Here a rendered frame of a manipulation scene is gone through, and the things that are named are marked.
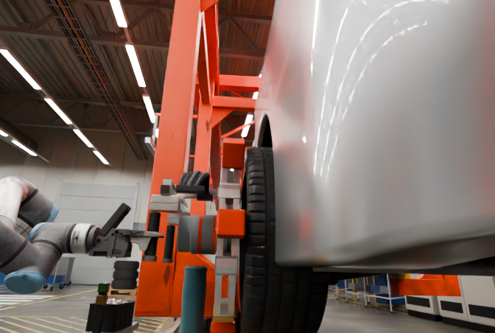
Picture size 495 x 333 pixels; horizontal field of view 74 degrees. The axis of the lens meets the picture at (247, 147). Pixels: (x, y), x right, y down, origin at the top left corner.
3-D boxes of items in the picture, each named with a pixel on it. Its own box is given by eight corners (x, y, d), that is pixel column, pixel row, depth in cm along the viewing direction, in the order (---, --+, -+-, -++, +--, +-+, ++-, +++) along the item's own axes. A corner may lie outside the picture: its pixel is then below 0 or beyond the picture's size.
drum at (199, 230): (236, 254, 112) (238, 213, 117) (174, 253, 111) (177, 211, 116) (235, 256, 125) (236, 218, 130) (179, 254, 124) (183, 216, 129)
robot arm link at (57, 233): (29, 261, 98) (46, 237, 106) (72, 262, 98) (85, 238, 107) (20, 238, 93) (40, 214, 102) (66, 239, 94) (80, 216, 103)
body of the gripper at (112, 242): (132, 257, 104) (93, 256, 103) (137, 229, 107) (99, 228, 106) (126, 256, 96) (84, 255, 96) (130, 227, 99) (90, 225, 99)
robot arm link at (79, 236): (85, 225, 107) (73, 221, 98) (101, 225, 107) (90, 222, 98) (80, 254, 103) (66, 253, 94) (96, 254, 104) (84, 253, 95)
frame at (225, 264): (236, 332, 86) (242, 139, 105) (211, 331, 86) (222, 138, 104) (231, 308, 137) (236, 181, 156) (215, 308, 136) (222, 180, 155)
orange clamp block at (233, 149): (244, 169, 111) (245, 143, 108) (220, 168, 110) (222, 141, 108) (243, 162, 117) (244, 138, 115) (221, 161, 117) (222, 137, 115)
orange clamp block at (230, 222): (243, 239, 94) (244, 236, 86) (216, 238, 94) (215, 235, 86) (244, 214, 97) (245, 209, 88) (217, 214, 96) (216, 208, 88)
